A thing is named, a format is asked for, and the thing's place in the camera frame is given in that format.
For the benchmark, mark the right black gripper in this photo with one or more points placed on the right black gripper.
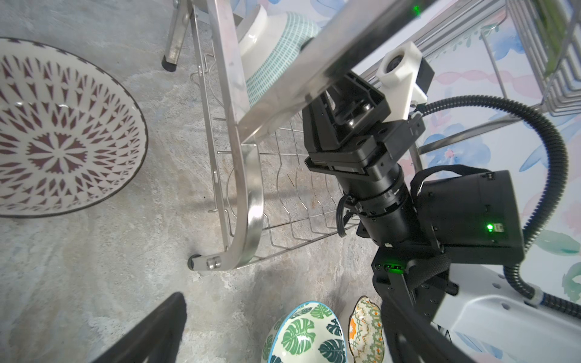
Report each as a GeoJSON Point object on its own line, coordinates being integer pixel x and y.
{"type": "Point", "coordinates": [346, 130]}

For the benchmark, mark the maroon patterned white bowl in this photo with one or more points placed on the maroon patterned white bowl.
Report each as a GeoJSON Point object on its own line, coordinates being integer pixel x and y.
{"type": "Point", "coordinates": [71, 135]}

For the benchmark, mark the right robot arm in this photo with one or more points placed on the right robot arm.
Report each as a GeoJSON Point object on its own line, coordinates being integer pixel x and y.
{"type": "Point", "coordinates": [450, 214]}

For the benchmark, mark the green monstera leaf bowl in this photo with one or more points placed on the green monstera leaf bowl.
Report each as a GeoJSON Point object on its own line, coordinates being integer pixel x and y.
{"type": "Point", "coordinates": [309, 333]}

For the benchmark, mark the green leaf-shaped dish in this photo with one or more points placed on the green leaf-shaped dish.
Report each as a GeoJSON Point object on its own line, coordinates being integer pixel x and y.
{"type": "Point", "coordinates": [552, 27]}

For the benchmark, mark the pale green grid bowl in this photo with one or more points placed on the pale green grid bowl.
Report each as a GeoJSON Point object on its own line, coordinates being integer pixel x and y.
{"type": "Point", "coordinates": [268, 45]}

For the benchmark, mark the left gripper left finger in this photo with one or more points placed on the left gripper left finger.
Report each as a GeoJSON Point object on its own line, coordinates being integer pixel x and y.
{"type": "Point", "coordinates": [156, 338]}

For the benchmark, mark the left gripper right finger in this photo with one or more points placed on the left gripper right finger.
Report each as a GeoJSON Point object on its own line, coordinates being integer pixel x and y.
{"type": "Point", "coordinates": [411, 339]}

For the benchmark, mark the orange flower-shaped dish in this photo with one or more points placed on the orange flower-shaped dish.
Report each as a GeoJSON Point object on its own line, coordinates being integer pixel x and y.
{"type": "Point", "coordinates": [364, 337]}

